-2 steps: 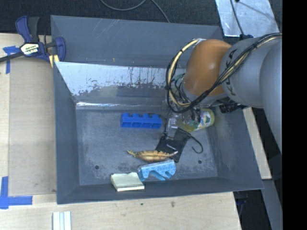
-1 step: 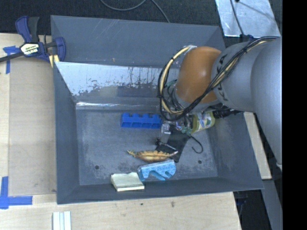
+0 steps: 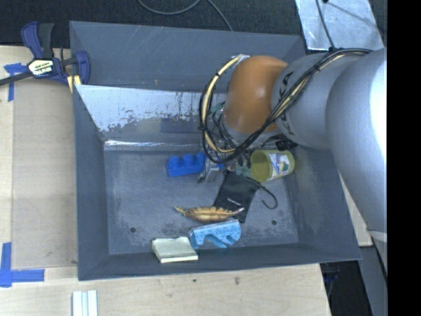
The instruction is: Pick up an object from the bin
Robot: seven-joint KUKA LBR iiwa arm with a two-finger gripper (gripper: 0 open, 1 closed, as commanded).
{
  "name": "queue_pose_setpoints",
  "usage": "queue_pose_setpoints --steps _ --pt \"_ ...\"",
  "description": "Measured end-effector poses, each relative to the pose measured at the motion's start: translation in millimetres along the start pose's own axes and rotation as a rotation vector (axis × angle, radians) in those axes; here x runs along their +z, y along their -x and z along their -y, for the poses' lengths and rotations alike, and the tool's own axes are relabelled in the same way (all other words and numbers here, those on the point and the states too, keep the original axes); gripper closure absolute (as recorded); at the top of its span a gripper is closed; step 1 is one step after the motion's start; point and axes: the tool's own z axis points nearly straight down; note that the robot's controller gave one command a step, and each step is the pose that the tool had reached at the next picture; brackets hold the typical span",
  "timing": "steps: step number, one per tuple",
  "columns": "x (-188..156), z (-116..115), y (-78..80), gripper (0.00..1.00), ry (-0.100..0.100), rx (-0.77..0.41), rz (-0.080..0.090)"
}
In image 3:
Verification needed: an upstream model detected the pale yellow sponge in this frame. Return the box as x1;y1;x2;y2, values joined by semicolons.
151;236;199;264

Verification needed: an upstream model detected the black drawstring pouch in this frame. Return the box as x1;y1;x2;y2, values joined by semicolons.
212;171;279;224

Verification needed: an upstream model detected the yellow printed cup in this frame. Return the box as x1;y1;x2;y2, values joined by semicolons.
249;149;296;183

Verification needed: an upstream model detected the blue slotted sponge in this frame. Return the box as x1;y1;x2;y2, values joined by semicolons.
188;219;242;250

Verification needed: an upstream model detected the grey metal bin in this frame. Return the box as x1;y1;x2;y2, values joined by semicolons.
68;20;363;282

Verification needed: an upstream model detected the golden orange leaf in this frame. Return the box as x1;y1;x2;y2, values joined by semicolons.
173;205;246;224

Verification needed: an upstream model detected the blue toy brick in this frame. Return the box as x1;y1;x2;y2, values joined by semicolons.
166;151;207;178

